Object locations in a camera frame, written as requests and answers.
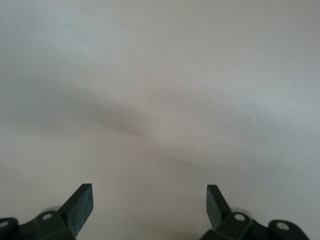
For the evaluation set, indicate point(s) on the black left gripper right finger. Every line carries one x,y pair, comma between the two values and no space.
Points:
220,217

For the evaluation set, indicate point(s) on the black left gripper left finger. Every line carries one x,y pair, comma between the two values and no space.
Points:
72,215

